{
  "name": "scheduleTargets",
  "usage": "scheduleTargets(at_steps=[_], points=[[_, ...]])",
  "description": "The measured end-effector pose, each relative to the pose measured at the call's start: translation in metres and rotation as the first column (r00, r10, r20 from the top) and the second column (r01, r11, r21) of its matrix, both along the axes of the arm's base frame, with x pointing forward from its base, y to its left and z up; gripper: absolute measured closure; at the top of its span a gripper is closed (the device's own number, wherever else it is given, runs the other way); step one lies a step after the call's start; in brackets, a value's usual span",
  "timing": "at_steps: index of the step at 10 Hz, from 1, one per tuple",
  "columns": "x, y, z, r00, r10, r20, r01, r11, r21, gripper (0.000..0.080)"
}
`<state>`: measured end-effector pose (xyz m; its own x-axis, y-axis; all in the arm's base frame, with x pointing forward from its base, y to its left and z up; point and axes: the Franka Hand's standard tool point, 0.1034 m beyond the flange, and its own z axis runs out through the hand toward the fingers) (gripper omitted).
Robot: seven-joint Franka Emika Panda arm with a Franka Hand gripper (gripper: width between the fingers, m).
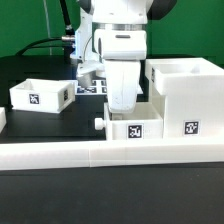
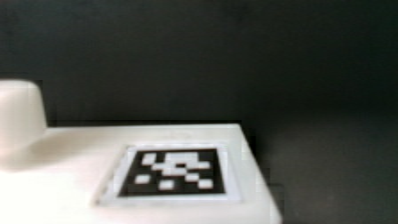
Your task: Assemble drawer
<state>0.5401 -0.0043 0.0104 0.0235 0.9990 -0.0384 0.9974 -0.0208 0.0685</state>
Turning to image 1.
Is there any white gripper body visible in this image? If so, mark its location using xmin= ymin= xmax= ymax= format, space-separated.
xmin=94 ymin=29 xmax=147 ymax=114

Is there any white front drawer box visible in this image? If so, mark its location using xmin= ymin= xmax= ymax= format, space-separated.
xmin=94 ymin=102 xmax=163 ymax=140

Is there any white drawer box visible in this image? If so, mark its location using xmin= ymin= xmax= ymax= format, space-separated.
xmin=9 ymin=79 xmax=75 ymax=113
xmin=94 ymin=102 xmax=163 ymax=140

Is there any white drawer cabinet housing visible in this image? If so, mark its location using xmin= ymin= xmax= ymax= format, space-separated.
xmin=145 ymin=58 xmax=224 ymax=138

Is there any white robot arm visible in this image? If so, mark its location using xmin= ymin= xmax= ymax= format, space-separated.
xmin=71 ymin=0 xmax=177 ymax=114

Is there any white rear drawer box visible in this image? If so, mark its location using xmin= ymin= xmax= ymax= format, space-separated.
xmin=9 ymin=79 xmax=75 ymax=113

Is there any fiducial marker sheet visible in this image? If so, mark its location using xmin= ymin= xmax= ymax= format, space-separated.
xmin=72 ymin=80 xmax=107 ymax=95

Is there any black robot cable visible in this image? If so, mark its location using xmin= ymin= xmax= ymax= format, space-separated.
xmin=14 ymin=0 xmax=77 ymax=56

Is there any thin grey cable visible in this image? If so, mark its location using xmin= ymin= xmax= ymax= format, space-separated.
xmin=43 ymin=0 xmax=54 ymax=56

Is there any white front fence rail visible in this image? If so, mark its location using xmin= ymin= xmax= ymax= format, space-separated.
xmin=0 ymin=137 xmax=224 ymax=171

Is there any white fence rail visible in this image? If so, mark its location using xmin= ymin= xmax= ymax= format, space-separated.
xmin=0 ymin=107 xmax=6 ymax=133
xmin=0 ymin=137 xmax=224 ymax=171

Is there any white left fence rail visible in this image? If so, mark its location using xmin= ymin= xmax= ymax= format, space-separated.
xmin=0 ymin=107 xmax=6 ymax=133

